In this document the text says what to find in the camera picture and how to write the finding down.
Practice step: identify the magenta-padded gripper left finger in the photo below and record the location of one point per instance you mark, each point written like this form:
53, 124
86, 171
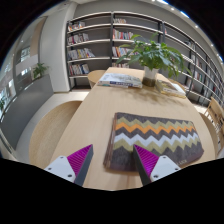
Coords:
63, 166

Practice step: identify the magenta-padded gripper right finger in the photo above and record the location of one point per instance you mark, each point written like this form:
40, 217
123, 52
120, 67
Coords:
160, 166

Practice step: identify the zigzag striped brown towel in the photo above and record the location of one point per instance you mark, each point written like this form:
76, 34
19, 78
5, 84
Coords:
156, 136

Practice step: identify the wooden slatted chair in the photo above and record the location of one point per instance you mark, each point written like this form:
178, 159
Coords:
216, 111

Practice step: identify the yellow-green cover book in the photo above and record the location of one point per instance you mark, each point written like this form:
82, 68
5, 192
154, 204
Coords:
170, 88

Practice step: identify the large white cover book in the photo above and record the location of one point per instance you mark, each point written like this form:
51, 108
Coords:
120, 80

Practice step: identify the small green background plant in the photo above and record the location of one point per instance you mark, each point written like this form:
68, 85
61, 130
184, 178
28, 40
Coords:
40, 70

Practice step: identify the green potted plant white pot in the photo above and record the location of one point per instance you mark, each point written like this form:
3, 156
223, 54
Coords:
151, 55

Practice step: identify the grey bookshelf unit with books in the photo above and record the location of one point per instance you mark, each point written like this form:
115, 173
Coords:
93, 43

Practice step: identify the ceiling lights group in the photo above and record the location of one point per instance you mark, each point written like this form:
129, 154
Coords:
183, 14

